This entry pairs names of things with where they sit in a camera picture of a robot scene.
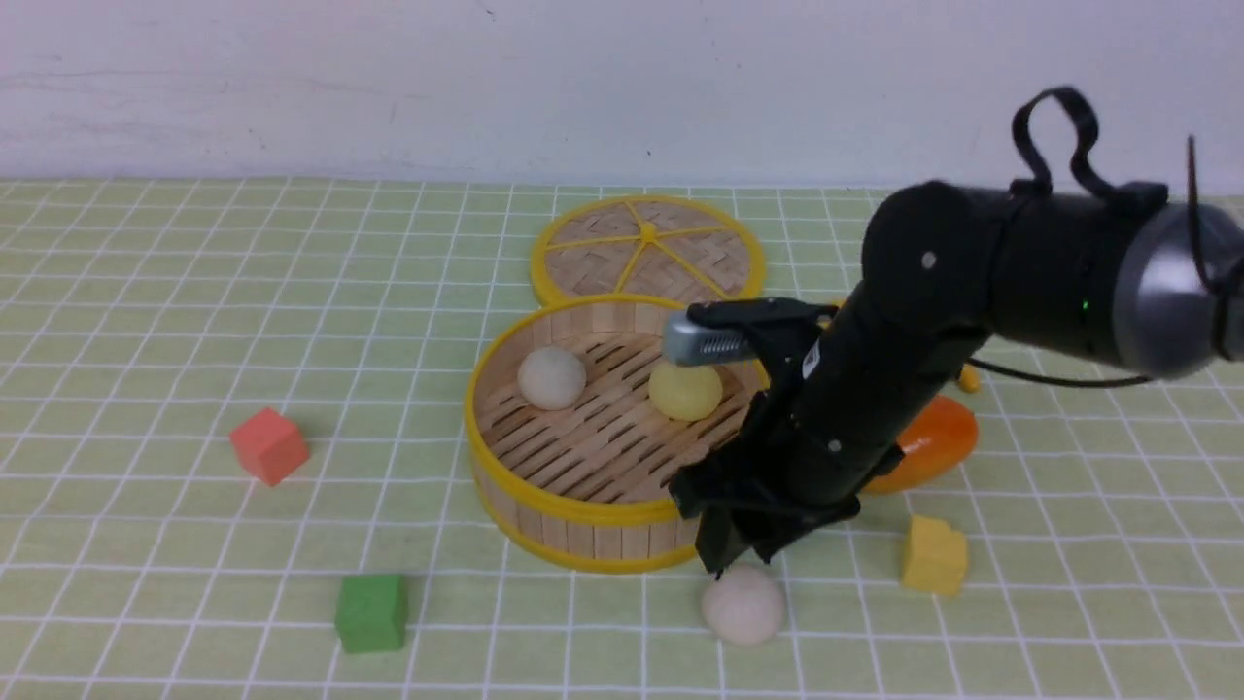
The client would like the yellow round bun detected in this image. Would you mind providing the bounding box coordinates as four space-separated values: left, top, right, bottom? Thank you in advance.
647 362 725 421

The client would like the green foam cube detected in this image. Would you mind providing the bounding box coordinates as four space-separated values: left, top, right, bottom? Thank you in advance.
333 574 408 654

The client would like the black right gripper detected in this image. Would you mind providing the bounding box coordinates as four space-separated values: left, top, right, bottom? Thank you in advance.
668 300 986 574

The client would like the white bun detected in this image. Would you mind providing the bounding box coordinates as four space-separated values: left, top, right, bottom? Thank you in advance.
518 344 587 412
702 564 787 647

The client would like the yellow foam block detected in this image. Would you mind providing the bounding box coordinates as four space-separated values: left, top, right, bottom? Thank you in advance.
899 513 970 597

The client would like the white bun front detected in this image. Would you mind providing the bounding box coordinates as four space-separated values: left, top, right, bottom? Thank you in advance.
702 564 787 647

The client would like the bamboo steamer lid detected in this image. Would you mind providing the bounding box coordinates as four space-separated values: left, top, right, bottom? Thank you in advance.
529 194 766 306

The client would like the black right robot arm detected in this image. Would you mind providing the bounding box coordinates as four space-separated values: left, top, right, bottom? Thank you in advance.
663 182 1242 574

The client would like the green checkered tablecloth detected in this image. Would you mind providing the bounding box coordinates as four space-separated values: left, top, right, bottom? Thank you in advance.
1 179 1243 699

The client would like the orange toy mango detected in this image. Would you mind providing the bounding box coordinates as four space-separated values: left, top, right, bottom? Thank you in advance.
865 395 982 495

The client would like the bamboo steamer tray yellow rim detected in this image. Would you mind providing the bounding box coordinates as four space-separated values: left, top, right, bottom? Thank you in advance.
464 293 768 574

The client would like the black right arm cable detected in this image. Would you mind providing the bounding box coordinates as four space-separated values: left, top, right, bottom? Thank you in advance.
967 86 1235 390

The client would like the red foam cube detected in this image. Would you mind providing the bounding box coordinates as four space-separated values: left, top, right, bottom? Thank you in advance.
229 407 310 487

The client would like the yellow toy banana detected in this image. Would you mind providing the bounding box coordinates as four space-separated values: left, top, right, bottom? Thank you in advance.
955 364 982 394

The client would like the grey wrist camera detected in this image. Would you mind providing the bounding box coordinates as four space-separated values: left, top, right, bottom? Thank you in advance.
664 298 837 368

